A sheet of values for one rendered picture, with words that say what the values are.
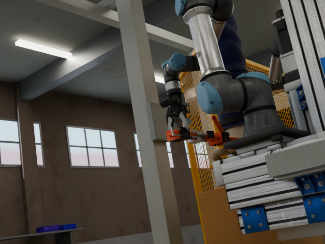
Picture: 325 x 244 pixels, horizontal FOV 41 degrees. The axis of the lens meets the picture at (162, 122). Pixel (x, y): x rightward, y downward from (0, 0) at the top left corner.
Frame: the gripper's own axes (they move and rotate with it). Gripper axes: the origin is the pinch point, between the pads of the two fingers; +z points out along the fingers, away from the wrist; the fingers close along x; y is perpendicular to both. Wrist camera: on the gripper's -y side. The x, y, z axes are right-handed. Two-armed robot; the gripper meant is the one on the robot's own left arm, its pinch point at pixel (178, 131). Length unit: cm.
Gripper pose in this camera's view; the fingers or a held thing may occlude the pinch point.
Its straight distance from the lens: 203.2
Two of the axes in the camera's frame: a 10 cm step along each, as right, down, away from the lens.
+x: -7.5, 2.9, 6.0
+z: 1.7, 9.5, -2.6
